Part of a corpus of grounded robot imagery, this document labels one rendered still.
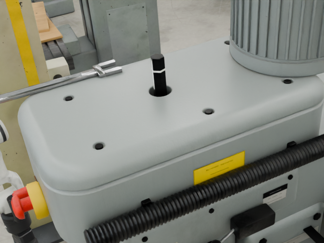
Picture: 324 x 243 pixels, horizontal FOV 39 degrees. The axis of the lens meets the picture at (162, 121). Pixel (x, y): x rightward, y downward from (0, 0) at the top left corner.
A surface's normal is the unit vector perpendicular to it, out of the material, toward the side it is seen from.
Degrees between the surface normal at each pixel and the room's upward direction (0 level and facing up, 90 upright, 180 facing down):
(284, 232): 90
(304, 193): 90
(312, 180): 90
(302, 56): 90
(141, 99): 0
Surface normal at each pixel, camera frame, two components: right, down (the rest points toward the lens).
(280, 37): -0.37, 0.55
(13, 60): 0.43, 0.49
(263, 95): -0.07, -0.82
